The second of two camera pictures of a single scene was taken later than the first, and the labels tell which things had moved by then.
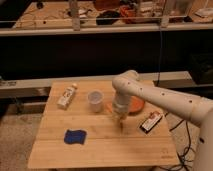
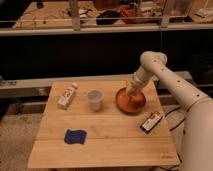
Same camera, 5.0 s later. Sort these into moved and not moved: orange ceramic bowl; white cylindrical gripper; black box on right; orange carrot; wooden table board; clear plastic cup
Moved: orange carrot; white cylindrical gripper
Not moved: orange ceramic bowl; wooden table board; black box on right; clear plastic cup
